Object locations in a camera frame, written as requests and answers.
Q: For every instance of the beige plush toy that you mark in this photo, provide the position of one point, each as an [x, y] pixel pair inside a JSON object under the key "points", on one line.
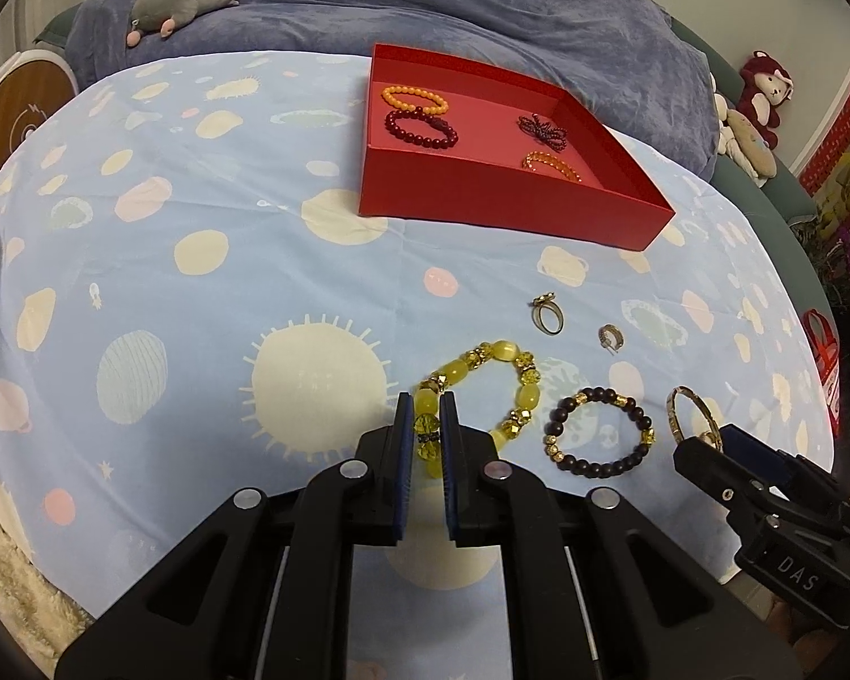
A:
{"points": [[747, 142]]}

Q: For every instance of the white machine with wooden disc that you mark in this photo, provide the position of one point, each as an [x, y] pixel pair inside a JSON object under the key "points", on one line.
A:
{"points": [[25, 110]]}

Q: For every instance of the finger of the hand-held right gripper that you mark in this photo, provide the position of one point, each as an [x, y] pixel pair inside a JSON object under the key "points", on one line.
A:
{"points": [[715, 474], [772, 460]]}

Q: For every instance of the grey plush toy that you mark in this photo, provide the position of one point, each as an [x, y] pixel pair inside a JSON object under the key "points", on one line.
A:
{"points": [[184, 0]]}

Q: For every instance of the red wall banner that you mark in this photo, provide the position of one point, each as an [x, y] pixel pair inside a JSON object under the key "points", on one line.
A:
{"points": [[832, 149]]}

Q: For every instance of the white fluffy rug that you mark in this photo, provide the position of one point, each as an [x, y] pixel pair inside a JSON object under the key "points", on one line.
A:
{"points": [[7, 581]]}

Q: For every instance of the red plush monkey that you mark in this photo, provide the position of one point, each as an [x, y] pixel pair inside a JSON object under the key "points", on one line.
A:
{"points": [[761, 85]]}

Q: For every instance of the red bag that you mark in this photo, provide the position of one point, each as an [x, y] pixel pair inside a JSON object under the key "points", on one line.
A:
{"points": [[822, 347]]}

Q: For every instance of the dark purple beaded butterfly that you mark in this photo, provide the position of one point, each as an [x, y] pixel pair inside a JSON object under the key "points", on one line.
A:
{"points": [[540, 131]]}

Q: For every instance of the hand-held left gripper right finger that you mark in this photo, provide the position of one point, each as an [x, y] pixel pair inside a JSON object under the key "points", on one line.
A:
{"points": [[450, 471]]}

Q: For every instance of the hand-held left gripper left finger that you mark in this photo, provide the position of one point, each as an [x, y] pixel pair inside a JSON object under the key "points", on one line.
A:
{"points": [[404, 471]]}

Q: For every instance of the gold bangle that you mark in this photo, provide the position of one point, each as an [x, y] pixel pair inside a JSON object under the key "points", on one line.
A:
{"points": [[547, 157], [678, 414]]}

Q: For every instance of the red cardboard box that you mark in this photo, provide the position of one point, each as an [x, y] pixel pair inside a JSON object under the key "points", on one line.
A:
{"points": [[510, 205]]}

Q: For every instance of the blue plush blanket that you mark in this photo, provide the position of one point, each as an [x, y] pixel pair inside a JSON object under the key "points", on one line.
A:
{"points": [[467, 0]]}

